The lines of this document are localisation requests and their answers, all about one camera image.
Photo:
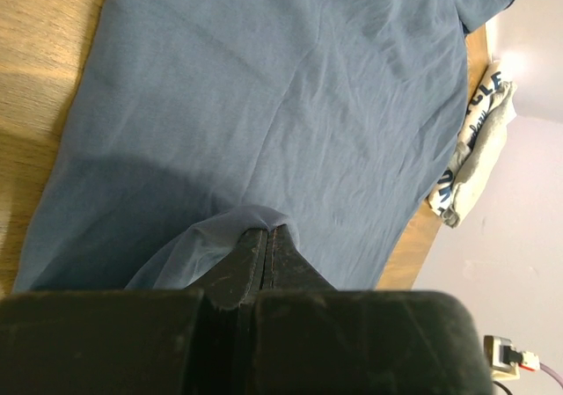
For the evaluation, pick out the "folded grey tank top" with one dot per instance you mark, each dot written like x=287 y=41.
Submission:
x=472 y=175

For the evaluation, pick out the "folded white printed tank top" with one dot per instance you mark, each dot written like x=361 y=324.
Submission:
x=478 y=108

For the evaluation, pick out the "blue tank top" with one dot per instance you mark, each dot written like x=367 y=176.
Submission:
x=197 y=120

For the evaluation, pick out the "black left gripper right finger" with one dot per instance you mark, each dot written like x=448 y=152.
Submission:
x=308 y=338

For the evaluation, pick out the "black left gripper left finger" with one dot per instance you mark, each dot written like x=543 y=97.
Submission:
x=185 y=341

